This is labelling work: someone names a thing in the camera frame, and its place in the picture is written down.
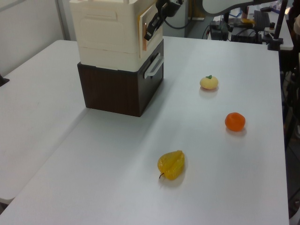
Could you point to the black stand pole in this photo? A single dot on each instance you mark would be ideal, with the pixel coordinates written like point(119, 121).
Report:
point(280, 18)

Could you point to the pale yellow fruit green leaf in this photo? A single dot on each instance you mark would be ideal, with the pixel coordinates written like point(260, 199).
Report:
point(209, 83)

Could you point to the dark brown wooden drawer box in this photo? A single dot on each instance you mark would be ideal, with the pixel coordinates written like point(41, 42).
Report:
point(110, 93)

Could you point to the black clamp base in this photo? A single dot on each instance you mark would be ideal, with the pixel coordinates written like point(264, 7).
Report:
point(275, 44)

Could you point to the yellow flat object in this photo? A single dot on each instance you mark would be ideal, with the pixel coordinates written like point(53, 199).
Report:
point(247, 21)

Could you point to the yellow starfruit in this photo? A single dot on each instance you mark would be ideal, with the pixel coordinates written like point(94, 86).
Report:
point(172, 165)

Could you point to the black device with green hue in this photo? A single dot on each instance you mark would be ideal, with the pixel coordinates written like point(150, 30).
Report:
point(218, 30)

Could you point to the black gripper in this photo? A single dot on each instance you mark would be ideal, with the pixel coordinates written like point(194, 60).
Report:
point(168, 8)

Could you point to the cream plastic cabinet box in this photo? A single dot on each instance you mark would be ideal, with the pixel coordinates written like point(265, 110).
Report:
point(105, 35)

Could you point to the black block at table edge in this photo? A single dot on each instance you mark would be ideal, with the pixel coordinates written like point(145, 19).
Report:
point(3, 80)

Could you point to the orange tangerine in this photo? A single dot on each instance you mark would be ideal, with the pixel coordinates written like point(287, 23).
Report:
point(235, 122)

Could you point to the cream cabinet door orange tab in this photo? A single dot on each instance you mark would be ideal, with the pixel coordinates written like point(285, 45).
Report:
point(153, 39)

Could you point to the black electronics box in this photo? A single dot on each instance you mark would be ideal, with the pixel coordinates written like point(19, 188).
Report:
point(246, 36)

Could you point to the small black knob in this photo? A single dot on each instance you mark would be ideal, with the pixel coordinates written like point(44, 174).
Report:
point(272, 25)

